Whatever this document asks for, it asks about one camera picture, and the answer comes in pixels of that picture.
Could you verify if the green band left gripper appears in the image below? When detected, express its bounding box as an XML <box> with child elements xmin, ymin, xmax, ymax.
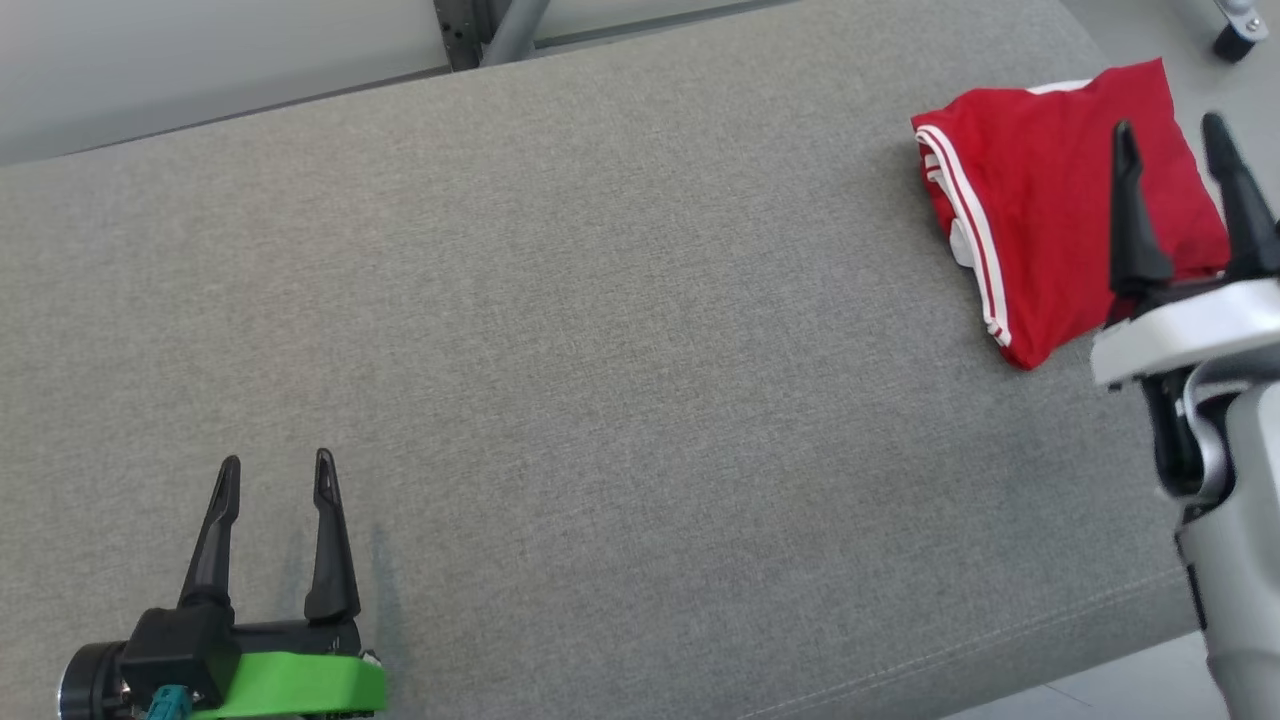
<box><xmin>178</xmin><ymin>448</ymin><xmax>388</xmax><ymax>719</ymax></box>

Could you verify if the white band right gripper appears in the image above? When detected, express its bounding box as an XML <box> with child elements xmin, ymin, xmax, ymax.
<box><xmin>1090</xmin><ymin>112</ymin><xmax>1280</xmax><ymax>389</ymax></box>

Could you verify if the red jersey with white sleeves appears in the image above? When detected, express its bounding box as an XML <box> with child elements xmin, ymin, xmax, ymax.
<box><xmin>910</xmin><ymin>57</ymin><xmax>1231</xmax><ymax>371</ymax></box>

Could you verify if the black caster wheel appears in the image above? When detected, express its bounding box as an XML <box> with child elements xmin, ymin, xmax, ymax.
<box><xmin>1212</xmin><ymin>0</ymin><xmax>1271</xmax><ymax>63</ymax></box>

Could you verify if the grey fabric sofa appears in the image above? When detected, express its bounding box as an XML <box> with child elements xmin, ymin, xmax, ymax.
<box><xmin>0</xmin><ymin>0</ymin><xmax>1201</xmax><ymax>720</ymax></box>

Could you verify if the grey metal frame post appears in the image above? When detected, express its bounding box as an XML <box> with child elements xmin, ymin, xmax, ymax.
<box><xmin>432</xmin><ymin>0</ymin><xmax>553</xmax><ymax>73</ymax></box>

